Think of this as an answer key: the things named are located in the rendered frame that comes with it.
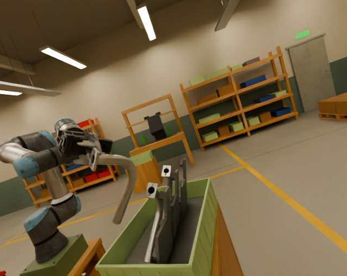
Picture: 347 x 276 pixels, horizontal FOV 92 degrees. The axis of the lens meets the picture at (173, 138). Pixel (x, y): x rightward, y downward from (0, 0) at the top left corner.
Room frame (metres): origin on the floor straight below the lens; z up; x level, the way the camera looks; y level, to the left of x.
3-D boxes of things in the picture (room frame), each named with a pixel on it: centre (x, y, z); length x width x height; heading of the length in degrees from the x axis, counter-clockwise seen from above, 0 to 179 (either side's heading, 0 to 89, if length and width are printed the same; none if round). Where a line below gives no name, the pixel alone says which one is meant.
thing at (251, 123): (5.26, -2.24, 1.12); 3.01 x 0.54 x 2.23; 85
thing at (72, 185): (5.78, 3.74, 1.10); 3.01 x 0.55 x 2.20; 85
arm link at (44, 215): (0.88, 0.83, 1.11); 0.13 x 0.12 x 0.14; 142
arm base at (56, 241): (0.88, 0.84, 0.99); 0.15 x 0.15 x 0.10
